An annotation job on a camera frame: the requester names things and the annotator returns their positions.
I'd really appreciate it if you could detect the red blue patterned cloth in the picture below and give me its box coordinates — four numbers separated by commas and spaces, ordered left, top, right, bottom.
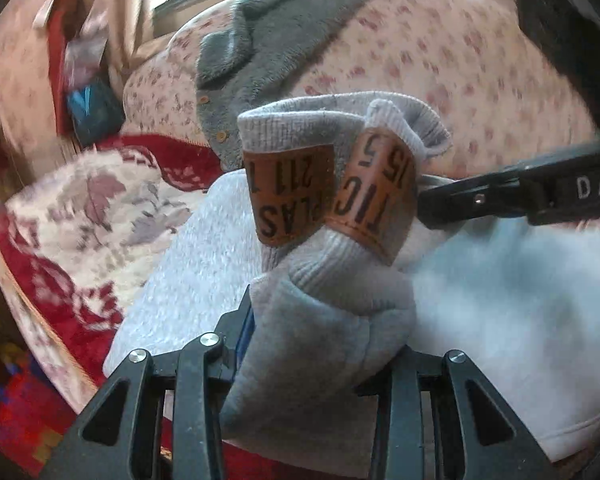
0, 342, 73, 466

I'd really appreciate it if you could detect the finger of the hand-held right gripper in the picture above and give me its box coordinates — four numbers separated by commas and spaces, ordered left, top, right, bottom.
417, 159, 556, 232

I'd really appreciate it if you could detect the grey fleece jacket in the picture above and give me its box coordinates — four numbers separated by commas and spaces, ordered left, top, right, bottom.
195, 0, 416, 172

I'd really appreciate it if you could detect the blue packet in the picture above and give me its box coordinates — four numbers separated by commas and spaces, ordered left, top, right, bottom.
66, 80, 126, 147

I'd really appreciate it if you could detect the dark cloth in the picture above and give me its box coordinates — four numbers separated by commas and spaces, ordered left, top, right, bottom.
507, 0, 600, 133

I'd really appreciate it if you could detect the beige curtain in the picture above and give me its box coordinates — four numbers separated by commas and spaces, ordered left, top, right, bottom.
77, 0, 157, 68

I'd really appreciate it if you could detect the clear plastic bag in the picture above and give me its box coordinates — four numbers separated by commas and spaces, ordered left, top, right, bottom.
62, 22, 112, 92

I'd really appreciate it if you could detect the light grey sweatshirt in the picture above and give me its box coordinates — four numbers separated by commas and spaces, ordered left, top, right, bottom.
102, 95, 600, 466

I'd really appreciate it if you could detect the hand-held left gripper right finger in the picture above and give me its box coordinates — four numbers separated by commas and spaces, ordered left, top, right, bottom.
354, 344, 561, 480

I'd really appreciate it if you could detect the floral fleece blanket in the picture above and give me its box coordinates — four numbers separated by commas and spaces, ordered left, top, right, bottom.
0, 134, 371, 480

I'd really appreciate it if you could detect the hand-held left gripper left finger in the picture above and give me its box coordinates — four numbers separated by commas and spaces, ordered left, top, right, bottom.
40, 284, 256, 480

